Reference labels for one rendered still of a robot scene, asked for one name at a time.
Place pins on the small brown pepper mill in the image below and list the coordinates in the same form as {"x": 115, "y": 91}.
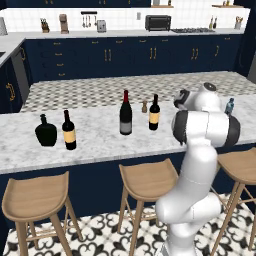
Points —
{"x": 144, "y": 107}

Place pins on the white wall socket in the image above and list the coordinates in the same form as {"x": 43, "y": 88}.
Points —
{"x": 138, "y": 15}

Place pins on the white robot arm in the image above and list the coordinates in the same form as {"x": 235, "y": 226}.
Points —
{"x": 196, "y": 186}

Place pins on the tall bottle with grey label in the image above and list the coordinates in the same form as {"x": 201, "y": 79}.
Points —
{"x": 125, "y": 116}

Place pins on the grey dishwasher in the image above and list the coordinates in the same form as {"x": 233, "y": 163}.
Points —
{"x": 20, "y": 71}

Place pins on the navy side cupboard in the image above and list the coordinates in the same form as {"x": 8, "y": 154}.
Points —
{"x": 9, "y": 88}

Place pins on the wooden bar stool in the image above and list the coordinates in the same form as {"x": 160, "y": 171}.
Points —
{"x": 36, "y": 203}
{"x": 238, "y": 180}
{"x": 146, "y": 186}

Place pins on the small dark bottle yellow label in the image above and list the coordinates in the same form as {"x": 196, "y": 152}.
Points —
{"x": 154, "y": 115}

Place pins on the squat black glass bottle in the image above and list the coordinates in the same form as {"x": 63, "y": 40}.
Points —
{"x": 45, "y": 132}

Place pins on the black hob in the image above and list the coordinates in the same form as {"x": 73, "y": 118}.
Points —
{"x": 193, "y": 30}

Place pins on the brown coffee machine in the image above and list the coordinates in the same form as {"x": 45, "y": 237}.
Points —
{"x": 63, "y": 23}

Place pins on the pot with kitchen tools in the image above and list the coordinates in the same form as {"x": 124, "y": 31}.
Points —
{"x": 238, "y": 22}

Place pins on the small blue plastic bottle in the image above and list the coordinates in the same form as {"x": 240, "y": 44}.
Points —
{"x": 229, "y": 107}

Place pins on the wooden wall shelf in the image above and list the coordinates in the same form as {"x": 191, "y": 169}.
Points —
{"x": 227, "y": 5}
{"x": 162, "y": 5}

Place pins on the dark bottle with tan label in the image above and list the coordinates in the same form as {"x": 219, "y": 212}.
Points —
{"x": 69, "y": 132}

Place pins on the navy base cupboard run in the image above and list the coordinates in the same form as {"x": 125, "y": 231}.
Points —
{"x": 133, "y": 55}

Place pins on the navy wall cupboard run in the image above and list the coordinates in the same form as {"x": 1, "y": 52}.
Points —
{"x": 76, "y": 3}

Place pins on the navy kitchen island base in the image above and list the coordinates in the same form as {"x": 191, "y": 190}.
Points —
{"x": 100, "y": 180}

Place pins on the black toaster oven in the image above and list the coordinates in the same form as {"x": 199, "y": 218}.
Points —
{"x": 158, "y": 22}

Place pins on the knife block with knives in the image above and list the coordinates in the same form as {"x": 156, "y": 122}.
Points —
{"x": 44, "y": 26}

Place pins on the rail with hanging tools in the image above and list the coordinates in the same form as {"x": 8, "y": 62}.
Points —
{"x": 88, "y": 18}

